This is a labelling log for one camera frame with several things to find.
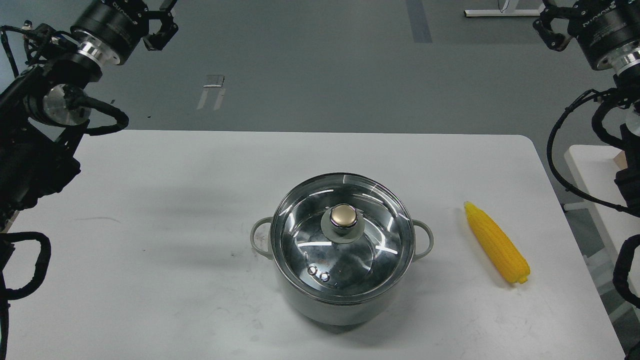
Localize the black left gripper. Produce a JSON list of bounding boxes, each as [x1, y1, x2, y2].
[[70, 0, 179, 65]]

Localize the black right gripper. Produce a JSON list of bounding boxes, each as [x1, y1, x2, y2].
[[533, 0, 640, 71]]

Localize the yellow corn cob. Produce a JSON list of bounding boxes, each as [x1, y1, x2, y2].
[[463, 202, 531, 284]]

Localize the glass pot lid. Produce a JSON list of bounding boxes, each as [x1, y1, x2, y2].
[[269, 172, 416, 305]]

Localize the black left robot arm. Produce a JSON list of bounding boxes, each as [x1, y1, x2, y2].
[[0, 0, 179, 359]]

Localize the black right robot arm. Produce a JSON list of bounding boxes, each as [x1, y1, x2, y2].
[[533, 0, 639, 322]]

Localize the stainless steel cooking pot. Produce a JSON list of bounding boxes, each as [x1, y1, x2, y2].
[[250, 172, 434, 327]]

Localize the white table leg base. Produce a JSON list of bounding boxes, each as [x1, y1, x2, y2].
[[462, 0, 545, 18]]

